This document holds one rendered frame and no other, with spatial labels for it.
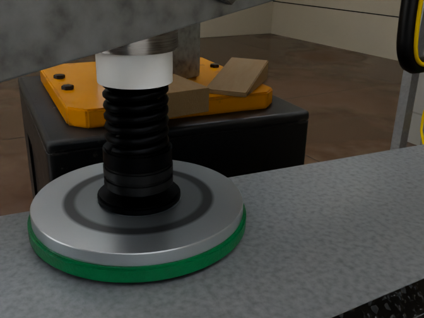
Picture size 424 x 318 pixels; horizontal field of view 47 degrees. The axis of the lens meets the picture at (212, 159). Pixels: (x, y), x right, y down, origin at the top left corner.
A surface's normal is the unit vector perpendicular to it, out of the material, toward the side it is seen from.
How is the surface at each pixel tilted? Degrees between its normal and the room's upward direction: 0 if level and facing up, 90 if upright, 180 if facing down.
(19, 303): 0
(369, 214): 0
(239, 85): 11
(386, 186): 0
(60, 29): 90
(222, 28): 90
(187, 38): 90
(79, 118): 90
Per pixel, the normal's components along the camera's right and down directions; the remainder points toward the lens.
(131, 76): 0.10, 0.37
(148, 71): 0.47, 0.34
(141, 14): 0.70, 0.28
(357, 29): -0.86, 0.18
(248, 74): -0.04, -0.84
